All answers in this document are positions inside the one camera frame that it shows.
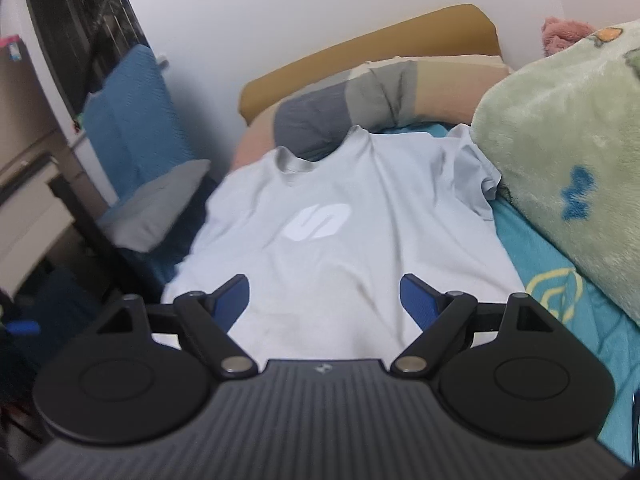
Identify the pink plush toy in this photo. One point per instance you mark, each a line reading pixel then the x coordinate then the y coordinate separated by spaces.
pixel 562 35

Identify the white t-shirt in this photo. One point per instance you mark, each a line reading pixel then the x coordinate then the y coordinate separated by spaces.
pixel 350 260

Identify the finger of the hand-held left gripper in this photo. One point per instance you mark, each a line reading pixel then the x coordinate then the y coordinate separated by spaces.
pixel 24 328

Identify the mustard headboard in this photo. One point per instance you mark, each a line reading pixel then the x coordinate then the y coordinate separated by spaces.
pixel 400 35

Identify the patchwork pillow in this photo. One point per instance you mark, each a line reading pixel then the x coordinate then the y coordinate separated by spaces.
pixel 320 120

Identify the blue quilted chair cover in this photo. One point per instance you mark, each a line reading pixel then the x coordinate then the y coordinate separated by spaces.
pixel 130 110

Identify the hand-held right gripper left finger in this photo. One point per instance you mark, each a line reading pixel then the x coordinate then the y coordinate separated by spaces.
pixel 231 299

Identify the grey seat cushion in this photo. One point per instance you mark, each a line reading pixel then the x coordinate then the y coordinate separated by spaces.
pixel 150 205

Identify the white desk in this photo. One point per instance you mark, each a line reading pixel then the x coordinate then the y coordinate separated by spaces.
pixel 30 220

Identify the pink lidded container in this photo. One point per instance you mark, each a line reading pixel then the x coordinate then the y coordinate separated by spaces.
pixel 11 47

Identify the teal printed bed sheet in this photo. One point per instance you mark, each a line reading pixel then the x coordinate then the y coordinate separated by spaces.
pixel 550 280

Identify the black chair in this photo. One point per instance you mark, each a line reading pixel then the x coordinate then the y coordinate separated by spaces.
pixel 95 240

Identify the dark window with grille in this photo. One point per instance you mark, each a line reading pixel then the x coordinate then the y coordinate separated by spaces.
pixel 85 20

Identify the beige refrigerator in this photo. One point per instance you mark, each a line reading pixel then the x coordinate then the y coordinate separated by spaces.
pixel 25 105

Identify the green fleece printed blanket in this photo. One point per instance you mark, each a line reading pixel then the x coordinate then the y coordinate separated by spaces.
pixel 560 125

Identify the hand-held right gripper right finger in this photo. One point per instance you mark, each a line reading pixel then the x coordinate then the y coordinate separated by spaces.
pixel 419 300

